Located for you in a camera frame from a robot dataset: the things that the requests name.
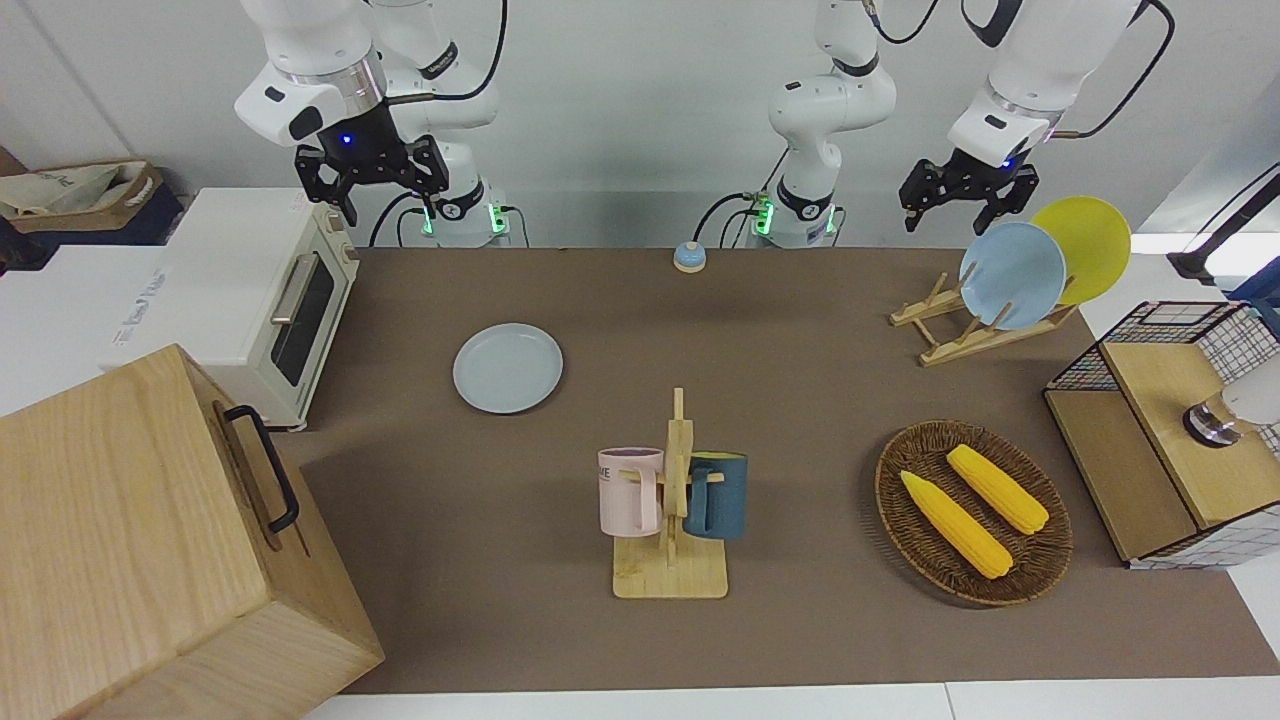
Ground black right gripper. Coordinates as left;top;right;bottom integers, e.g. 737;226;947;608
293;100;450;228

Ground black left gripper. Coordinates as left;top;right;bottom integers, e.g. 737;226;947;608
897;148;1042;237

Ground gray round plate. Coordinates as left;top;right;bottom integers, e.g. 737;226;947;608
452;322;564;415

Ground light blue plate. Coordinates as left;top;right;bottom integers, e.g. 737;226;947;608
959;221;1068;332

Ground yellow plate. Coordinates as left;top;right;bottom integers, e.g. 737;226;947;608
1030;196;1133;307

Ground wooden plate rack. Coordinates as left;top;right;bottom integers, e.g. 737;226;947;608
889;272;1082;369

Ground white toaster oven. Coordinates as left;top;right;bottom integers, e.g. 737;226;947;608
98;188;362;432

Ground yellow blunt corn cob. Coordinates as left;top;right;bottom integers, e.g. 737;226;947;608
946;444;1050;536

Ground beige canvas storage basket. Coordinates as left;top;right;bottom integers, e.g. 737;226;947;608
0;160;165;234

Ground yellow pointed corn cob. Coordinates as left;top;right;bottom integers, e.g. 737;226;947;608
900;470;1014;581

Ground brown wicker tray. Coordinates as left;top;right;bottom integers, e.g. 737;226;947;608
875;419;1074;608

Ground dark teal mug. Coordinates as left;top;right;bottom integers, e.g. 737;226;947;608
685;452;749;542

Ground pink mug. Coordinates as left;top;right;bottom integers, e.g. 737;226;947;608
598;446;666;538

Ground wooden drawer cabinet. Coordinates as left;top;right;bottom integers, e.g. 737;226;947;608
0;343;386;720

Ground wooden mug tree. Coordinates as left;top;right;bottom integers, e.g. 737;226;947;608
612;388;730;601

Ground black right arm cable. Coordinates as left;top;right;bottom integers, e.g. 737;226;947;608
385;0;512;107

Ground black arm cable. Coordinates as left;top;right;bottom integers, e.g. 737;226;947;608
1040;0;1177;141
385;0;512;107

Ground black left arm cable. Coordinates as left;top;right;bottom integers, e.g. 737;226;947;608
1040;0;1177;141

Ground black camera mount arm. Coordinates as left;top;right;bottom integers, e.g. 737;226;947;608
1167;165;1280;287

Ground black drawer handle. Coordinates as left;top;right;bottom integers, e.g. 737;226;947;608
223;404;301;535

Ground wire grid storage box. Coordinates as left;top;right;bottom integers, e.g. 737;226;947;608
1043;300;1280;572

